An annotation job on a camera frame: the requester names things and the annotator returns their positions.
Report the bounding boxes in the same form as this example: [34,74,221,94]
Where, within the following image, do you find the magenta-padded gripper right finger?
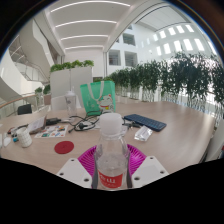
[127,143,170,189]

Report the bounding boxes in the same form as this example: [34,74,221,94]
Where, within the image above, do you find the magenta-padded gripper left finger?
[56,145,98,190]

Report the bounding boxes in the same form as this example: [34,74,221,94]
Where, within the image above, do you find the clear water bottle red label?
[92,112,132,191]

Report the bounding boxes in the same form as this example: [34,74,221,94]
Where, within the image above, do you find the flat round red coaster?
[54,140,75,155]

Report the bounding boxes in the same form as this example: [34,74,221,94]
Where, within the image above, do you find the colourful sticker sheet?
[34,124,69,139]

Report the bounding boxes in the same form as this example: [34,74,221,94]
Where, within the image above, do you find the dark blue keyboard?
[123,113,168,132]

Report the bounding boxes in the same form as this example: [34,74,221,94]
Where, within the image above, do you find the black power adapter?
[45,117,62,126]

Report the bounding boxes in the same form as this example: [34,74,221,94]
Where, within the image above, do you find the open spiral booklet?
[27,115,48,135]

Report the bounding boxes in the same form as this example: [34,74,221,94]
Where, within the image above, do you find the clear tumbler with white lid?
[64,87,78,118]

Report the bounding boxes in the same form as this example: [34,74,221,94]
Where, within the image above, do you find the white chair with dark seat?
[204,118,224,163]

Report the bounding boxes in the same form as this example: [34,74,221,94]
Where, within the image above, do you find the green tote bag cat print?
[79,80,117,117]

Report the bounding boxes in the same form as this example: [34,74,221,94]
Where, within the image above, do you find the white computer mouse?
[2,136,13,148]

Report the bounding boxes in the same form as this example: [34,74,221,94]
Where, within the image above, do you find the black chair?
[17,103,33,116]

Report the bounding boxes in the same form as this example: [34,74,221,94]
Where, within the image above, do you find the small potted green plants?
[34,83,52,106]

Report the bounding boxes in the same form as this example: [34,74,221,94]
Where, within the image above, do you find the white cabinet with green plants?
[49,59,95,108]

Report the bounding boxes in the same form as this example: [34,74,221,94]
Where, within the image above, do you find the glass railing with wooden handrail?
[0,93,38,118]

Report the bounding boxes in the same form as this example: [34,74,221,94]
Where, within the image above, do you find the row of tall green plants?
[106,51,224,114]

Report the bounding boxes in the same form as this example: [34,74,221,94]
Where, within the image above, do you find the ceiling light strips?
[49,0,132,51]

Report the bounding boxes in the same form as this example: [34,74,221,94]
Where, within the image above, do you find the tangled black cables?
[68,114,101,133]

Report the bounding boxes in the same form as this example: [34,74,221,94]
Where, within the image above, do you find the white grid mug gold handle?
[16,127,33,148]

